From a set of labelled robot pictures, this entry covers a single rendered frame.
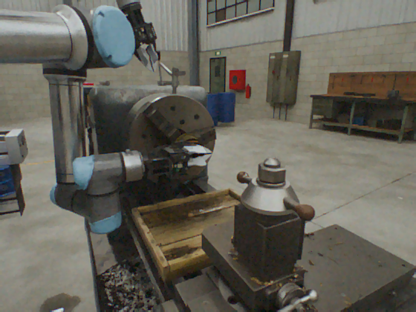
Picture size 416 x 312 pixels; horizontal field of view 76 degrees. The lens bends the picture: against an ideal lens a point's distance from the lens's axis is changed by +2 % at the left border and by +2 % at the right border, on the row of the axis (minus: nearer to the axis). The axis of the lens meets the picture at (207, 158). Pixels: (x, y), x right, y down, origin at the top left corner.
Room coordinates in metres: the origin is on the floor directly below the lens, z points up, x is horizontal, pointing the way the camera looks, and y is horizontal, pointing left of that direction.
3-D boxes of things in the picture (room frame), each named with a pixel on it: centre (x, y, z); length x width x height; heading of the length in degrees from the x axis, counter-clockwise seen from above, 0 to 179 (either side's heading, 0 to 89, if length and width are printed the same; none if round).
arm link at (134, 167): (0.64, 0.19, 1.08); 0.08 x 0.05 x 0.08; 28
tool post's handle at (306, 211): (0.29, -0.11, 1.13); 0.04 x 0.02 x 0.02; 28
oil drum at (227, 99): (8.42, -0.58, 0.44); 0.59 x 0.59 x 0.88
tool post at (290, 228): (0.35, -0.09, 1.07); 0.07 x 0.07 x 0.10; 28
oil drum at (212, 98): (7.66, -0.01, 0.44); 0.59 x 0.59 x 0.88
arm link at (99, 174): (0.60, 0.26, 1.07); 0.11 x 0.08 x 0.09; 118
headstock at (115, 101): (1.28, 0.33, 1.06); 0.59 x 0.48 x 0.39; 28
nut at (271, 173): (0.34, -0.09, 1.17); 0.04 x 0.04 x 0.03
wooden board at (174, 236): (0.69, 0.00, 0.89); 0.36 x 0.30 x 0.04; 118
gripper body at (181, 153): (0.67, 0.11, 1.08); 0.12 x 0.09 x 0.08; 118
